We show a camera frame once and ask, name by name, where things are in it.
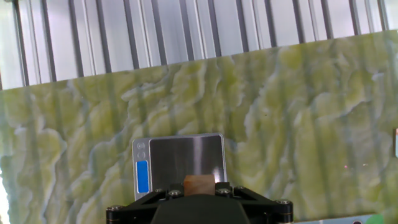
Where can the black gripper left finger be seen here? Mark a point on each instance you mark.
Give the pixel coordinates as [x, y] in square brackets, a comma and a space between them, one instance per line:
[136, 211]

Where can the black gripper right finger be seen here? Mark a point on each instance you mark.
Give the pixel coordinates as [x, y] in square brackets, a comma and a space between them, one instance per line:
[267, 211]

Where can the small wooden cube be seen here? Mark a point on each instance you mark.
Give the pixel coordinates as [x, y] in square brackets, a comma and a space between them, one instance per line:
[199, 185]

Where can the silver digital pocket scale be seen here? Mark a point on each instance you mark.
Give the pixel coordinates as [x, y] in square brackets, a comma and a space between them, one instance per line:
[183, 158]

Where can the cartoon bus puzzle board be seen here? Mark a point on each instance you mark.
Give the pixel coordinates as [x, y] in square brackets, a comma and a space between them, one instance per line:
[342, 220]

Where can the green marble pattern mat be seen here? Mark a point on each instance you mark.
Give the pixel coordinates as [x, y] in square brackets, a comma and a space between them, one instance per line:
[280, 124]

